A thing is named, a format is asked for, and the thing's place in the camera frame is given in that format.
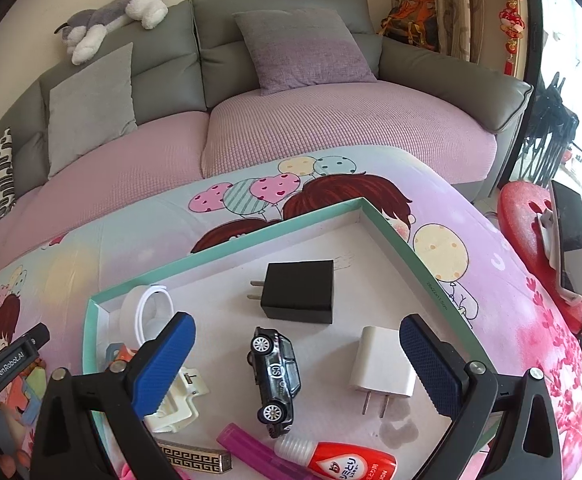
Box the printed blanket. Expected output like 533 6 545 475
0 145 582 480

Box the white wall charger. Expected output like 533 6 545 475
349 326 416 420

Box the smartphone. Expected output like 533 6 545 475
550 180 582 301

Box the white phone holder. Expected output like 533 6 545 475
536 210 582 306

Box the black wall charger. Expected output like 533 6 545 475
248 260 336 325

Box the gold black patterned harmonica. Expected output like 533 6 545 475
155 439 233 476

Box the white wristband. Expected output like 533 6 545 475
121 284 176 346

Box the red hanging ornament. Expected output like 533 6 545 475
491 0 526 78

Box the red round stool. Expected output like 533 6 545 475
497 180 582 336

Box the purple plastic tube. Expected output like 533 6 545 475
216 422 302 480

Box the orange bag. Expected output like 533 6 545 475
380 0 442 53

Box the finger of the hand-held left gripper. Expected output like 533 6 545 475
18 324 52 348

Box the purple cushion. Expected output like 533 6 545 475
232 8 379 97

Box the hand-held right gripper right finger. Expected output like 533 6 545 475
399 312 562 480

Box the grey cushion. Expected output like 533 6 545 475
47 41 138 179

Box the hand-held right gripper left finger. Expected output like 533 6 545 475
30 311 198 480

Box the red glue bottle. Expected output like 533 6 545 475
273 435 399 480

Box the black metal rack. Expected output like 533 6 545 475
513 72 582 196

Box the black toy car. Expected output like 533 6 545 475
246 326 302 439

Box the teal cardboard box tray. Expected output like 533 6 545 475
82 197 492 480

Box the white hair clip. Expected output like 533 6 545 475
143 366 210 433

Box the patterned curtain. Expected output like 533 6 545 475
390 0 496 63

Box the grey white plush dog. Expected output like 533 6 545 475
53 0 169 66

